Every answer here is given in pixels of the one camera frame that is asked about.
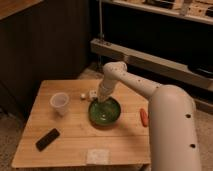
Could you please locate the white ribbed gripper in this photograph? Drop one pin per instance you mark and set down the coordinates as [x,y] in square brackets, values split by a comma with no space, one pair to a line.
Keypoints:
[105,89]

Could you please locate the green ceramic bowl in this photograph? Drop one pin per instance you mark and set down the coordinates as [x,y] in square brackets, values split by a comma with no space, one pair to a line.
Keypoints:
[104,113]

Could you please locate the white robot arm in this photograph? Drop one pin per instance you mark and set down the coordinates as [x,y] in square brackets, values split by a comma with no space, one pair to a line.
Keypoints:
[172,134]

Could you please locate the small white toy figure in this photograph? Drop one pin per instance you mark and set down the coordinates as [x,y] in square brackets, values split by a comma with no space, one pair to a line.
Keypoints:
[90,95]

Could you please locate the orange carrot toy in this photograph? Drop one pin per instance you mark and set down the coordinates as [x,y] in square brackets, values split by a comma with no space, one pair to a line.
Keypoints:
[144,117]

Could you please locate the clear plastic cup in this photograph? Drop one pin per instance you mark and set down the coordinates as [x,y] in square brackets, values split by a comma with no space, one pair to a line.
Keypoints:
[59,102]

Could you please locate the metal vertical pole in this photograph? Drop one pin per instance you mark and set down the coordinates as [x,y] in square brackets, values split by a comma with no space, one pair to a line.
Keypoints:
[101,34]

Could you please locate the black remote control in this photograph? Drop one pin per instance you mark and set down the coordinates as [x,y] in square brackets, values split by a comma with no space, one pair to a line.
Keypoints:
[47,139]

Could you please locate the grey metal shelf beam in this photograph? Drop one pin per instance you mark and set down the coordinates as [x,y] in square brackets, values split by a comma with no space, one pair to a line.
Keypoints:
[151,63]

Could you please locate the upper shelf with items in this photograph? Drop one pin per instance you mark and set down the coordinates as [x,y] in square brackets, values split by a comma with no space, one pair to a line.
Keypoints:
[200,11]

